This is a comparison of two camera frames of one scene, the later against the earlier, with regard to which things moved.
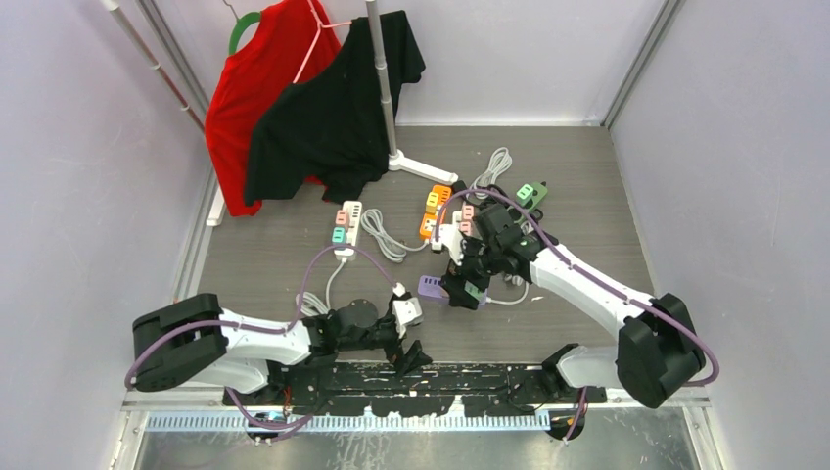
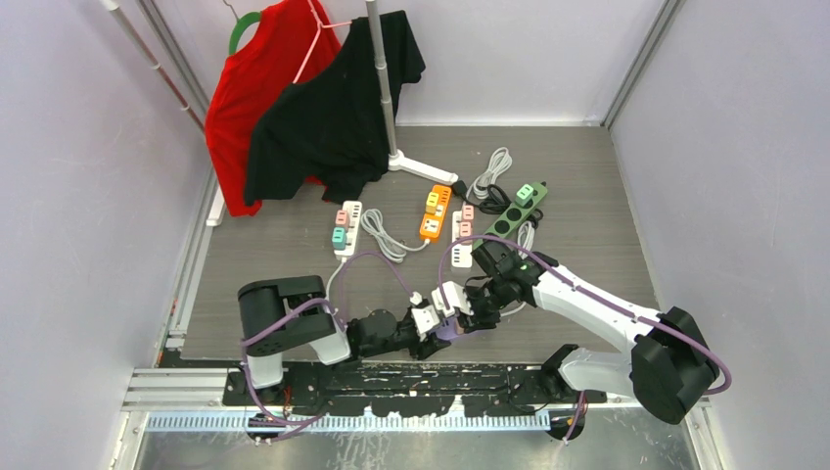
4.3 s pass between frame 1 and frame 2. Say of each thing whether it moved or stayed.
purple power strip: moved
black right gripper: moved
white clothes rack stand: stayed
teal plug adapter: stayed
